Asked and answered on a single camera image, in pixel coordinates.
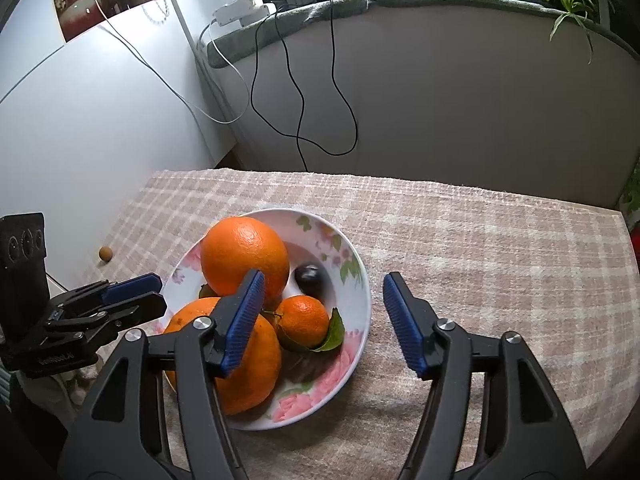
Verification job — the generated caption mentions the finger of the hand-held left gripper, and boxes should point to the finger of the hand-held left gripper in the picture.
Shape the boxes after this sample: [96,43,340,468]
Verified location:
[51,273,164,314]
[46,292,169,349]

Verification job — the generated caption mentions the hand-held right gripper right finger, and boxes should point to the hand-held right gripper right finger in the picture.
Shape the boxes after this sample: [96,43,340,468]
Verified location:
[382,271,586,480]

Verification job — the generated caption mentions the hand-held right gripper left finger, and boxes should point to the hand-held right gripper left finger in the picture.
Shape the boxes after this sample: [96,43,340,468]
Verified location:
[60,269,266,480]

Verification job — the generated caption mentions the tangerine with green leaf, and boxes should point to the tangerine with green leaf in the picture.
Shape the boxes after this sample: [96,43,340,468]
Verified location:
[274,295,347,354]

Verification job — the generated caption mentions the large orange with green stem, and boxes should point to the large orange with green stem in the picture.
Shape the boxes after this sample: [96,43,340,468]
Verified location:
[162,297,283,416]

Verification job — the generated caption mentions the large smooth orange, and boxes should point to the large smooth orange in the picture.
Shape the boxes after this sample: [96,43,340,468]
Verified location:
[201,216,291,307]

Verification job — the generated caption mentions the dark purple plum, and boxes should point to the dark purple plum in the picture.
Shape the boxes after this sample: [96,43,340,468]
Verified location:
[292,263,329,296]

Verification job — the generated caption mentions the white floral plate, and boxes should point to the white floral plate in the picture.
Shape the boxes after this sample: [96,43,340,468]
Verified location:
[159,208,372,432]

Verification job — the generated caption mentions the checked beige blanket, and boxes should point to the checked beige blanket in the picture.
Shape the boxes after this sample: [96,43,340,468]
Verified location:
[82,169,640,480]

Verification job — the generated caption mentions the white cabinet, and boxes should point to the white cabinet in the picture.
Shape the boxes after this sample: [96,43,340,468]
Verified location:
[0,0,237,283]

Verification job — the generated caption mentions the green snack bag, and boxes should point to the green snack bag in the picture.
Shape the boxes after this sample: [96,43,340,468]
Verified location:
[620,160,640,226]

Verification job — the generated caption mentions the red patterned container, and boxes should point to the red patterned container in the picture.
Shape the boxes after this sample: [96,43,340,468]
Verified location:
[51,0,102,42]

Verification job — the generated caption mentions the white power strip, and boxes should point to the white power strip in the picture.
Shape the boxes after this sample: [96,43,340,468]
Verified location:
[212,0,277,29]

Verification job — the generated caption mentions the black cable with inline switch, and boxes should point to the black cable with inline switch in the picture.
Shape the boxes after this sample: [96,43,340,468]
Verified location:
[297,0,359,157]

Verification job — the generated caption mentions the white cable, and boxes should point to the white cable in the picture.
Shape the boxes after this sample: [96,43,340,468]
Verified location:
[70,0,251,125]

